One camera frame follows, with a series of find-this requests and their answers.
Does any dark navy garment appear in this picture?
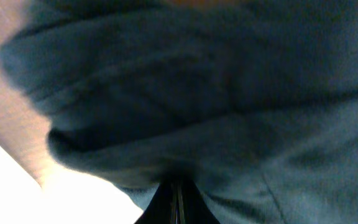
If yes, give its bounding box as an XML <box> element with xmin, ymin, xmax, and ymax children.
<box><xmin>0</xmin><ymin>1</ymin><xmax>358</xmax><ymax>223</ymax></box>

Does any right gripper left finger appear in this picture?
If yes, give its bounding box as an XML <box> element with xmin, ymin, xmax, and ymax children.
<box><xmin>135</xmin><ymin>181</ymin><xmax>177</xmax><ymax>224</ymax></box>

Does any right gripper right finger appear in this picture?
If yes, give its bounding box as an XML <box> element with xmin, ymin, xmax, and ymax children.
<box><xmin>176</xmin><ymin>180</ymin><xmax>220</xmax><ymax>224</ymax></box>

